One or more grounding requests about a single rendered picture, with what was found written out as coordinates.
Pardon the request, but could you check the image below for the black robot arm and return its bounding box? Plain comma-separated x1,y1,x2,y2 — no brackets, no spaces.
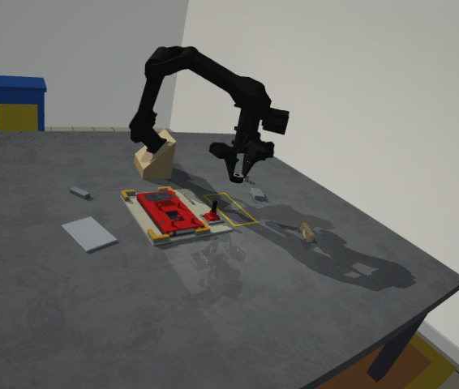
129,46,290,161

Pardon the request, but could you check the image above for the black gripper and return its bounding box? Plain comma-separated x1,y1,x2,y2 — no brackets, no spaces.
209,124,260,179

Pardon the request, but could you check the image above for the black tyre with grey hub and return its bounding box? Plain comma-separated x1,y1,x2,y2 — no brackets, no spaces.
230,172,244,183

